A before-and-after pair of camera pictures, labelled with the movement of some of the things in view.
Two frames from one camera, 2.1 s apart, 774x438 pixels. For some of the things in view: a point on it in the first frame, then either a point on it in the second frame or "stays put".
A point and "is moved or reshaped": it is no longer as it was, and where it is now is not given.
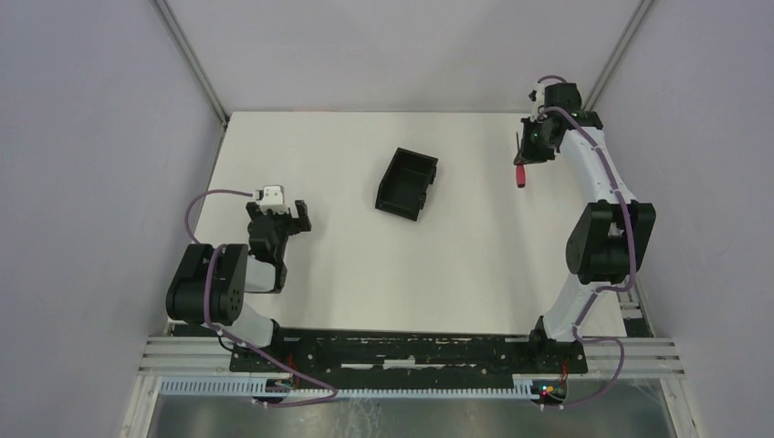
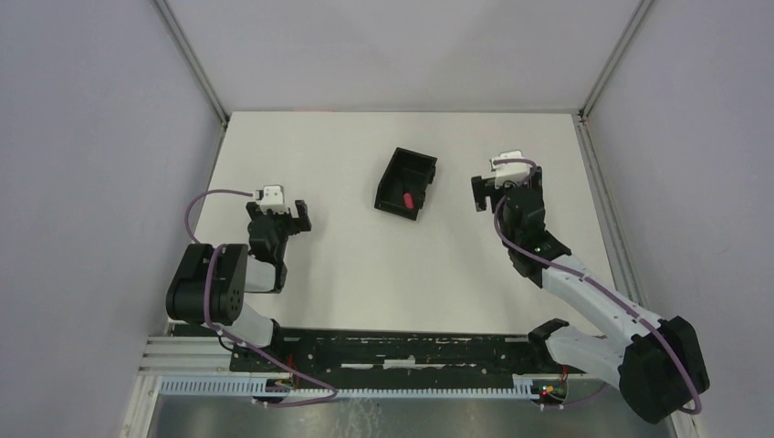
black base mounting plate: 413,354 stays put
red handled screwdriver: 521,175 is moved or reshaped
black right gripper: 528,150 → 491,190
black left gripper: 280,219 stays put
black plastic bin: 402,191 stays put
